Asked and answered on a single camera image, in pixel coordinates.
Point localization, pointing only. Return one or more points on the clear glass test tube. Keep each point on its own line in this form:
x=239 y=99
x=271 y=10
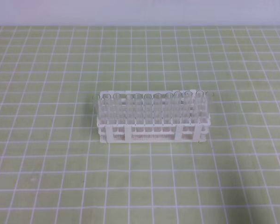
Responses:
x=209 y=95

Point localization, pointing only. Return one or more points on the green grid tablecloth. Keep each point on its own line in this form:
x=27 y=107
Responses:
x=54 y=170

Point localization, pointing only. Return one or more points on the clear test tube eleventh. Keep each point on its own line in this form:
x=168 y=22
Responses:
x=197 y=105

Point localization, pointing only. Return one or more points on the white plastic test tube rack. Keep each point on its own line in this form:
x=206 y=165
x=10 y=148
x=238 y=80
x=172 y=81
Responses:
x=147 y=133

